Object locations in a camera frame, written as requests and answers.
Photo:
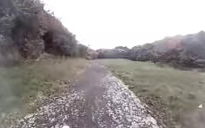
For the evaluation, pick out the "dark asphalt path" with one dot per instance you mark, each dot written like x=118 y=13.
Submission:
x=93 y=100

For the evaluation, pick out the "green grass field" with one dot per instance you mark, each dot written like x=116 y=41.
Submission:
x=170 y=86

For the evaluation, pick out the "grass verge with leaves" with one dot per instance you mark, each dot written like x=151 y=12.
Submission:
x=33 y=83

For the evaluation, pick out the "robot's own part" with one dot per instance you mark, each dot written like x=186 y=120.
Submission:
x=66 y=126

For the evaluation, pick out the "distant tree line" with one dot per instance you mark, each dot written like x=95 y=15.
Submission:
x=176 y=50

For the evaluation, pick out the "row of trees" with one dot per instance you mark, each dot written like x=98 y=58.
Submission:
x=26 y=33

